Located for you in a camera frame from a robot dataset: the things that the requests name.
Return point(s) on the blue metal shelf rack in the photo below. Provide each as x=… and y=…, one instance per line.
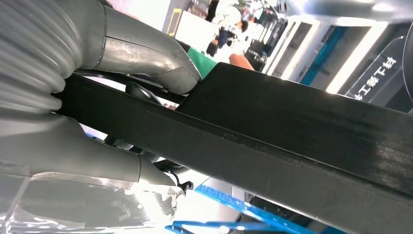
x=232, y=204

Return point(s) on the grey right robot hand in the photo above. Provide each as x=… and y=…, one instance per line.
x=80, y=161

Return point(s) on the white lit display wall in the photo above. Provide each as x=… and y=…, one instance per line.
x=355, y=58

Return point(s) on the dark sign white characters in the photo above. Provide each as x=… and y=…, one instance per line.
x=377, y=77

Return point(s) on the person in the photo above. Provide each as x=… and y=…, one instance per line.
x=201, y=63
x=226, y=35

